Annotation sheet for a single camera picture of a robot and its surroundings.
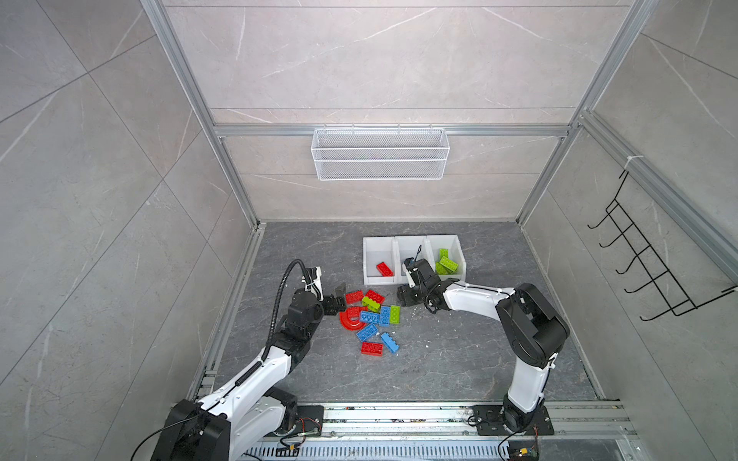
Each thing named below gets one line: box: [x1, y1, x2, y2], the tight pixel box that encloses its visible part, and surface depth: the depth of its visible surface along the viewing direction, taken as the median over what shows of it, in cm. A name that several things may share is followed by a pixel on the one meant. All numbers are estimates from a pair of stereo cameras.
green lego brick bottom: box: [438, 255, 460, 273], surface depth 103 cm
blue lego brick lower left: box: [355, 322, 379, 343], surface depth 90 cm
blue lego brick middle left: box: [359, 310, 381, 324], surface depth 92 cm
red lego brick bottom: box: [360, 341, 384, 358], surface depth 87 cm
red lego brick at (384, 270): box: [375, 261, 395, 277], surface depth 105 cm
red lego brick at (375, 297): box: [365, 289, 386, 305], surface depth 97 cm
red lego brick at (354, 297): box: [345, 290, 365, 305], surface depth 97 cm
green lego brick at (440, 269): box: [435, 261, 455, 275], surface depth 104 cm
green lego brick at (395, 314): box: [390, 305, 401, 325], surface depth 95 cm
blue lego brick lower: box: [380, 332, 401, 355], surface depth 87 cm
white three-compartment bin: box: [362, 234, 468, 286], surface depth 106 cm
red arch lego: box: [340, 306, 368, 332], surface depth 93 cm
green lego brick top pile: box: [361, 295, 382, 314], surface depth 95 cm
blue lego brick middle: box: [380, 305, 392, 327], surface depth 95 cm
